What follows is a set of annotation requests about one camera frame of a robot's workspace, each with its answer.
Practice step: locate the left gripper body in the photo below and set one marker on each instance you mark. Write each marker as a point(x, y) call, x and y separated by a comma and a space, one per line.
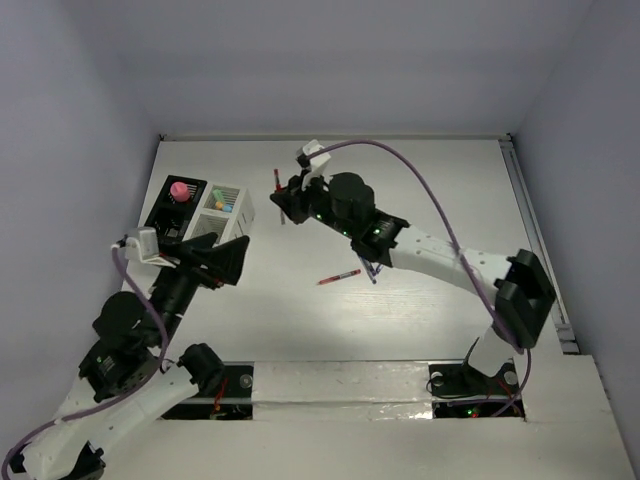
point(174, 289)

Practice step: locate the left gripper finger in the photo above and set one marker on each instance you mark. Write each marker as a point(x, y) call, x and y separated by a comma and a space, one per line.
point(187, 250)
point(224, 263)

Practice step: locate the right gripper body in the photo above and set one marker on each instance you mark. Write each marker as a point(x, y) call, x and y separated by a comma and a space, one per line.
point(316, 197)

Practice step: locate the red gel pen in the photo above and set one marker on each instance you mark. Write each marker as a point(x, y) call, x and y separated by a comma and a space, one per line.
point(278, 188)

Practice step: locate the green highlighter marker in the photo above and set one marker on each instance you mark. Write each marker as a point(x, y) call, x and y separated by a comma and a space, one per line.
point(218, 195)

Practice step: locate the dark red ink pen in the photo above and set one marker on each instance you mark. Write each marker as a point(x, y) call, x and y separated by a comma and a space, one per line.
point(338, 277)

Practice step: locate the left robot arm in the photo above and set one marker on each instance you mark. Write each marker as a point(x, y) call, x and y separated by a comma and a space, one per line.
point(125, 381)

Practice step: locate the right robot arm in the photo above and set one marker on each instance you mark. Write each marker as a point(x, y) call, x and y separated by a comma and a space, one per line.
point(517, 288)

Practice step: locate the white slatted organizer container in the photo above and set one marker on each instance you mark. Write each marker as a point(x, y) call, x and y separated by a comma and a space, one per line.
point(228, 225)

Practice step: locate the black organizer container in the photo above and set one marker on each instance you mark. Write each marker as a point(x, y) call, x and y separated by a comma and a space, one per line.
point(171, 219)

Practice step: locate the blue gel pen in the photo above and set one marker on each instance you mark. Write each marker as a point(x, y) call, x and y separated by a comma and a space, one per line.
point(369, 269)

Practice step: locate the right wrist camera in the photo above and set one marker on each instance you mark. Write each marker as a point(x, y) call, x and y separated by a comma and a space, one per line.
point(312, 159)

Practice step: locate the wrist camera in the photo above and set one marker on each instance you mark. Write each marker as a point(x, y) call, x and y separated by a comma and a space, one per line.
point(141, 246)
point(312, 159)

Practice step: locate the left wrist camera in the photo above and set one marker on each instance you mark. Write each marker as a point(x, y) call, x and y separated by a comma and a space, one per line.
point(141, 246)

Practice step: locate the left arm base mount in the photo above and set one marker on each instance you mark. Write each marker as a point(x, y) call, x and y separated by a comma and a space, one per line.
point(230, 401)

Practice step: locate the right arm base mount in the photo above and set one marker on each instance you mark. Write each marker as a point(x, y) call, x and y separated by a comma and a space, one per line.
point(460, 392)

